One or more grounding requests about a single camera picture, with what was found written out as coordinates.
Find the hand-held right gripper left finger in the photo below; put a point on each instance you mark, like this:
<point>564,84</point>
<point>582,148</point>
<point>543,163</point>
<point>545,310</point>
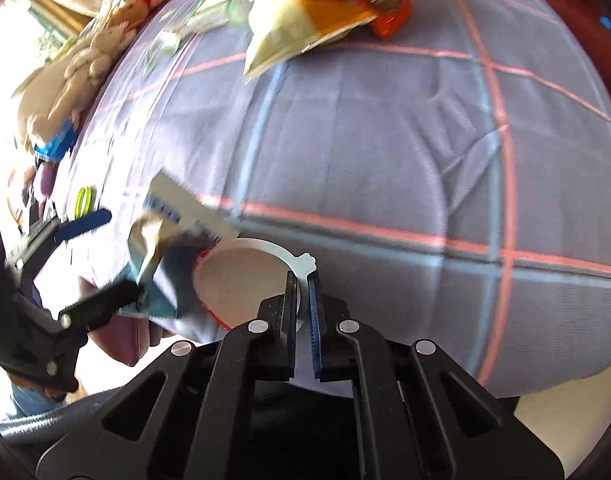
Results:
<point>288,305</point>

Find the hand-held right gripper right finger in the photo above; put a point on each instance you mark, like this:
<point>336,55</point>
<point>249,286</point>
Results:
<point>313,310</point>

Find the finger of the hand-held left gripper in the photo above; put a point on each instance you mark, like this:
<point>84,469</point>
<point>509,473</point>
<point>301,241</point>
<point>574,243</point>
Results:
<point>105,300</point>
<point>85,221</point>

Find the white round lid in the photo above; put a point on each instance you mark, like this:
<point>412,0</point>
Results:
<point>245,280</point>

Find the blue white snack wrapper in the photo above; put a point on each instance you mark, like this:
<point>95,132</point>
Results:
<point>180,270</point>

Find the green clear snack wrapper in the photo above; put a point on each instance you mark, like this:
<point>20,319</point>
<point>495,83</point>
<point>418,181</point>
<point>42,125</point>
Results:
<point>210,15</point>

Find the dark red cushion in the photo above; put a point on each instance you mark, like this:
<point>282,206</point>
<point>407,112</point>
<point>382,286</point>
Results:
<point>123,340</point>

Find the beige teddy bear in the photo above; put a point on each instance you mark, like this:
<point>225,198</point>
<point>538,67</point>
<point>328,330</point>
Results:
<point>45,105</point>
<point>100,55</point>

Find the plaid grey cloth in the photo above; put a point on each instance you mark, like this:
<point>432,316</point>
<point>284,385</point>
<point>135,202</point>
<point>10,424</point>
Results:
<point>385,160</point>

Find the yellow white wrapper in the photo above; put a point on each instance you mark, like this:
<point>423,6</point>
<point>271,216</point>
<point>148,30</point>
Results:
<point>280,30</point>

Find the orange snack packet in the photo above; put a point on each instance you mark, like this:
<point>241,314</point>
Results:
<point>380,5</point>

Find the dark red leather sofa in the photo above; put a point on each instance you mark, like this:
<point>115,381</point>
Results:
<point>585,60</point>

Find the blue toy wheel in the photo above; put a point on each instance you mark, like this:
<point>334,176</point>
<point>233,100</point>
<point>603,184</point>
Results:
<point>607,22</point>

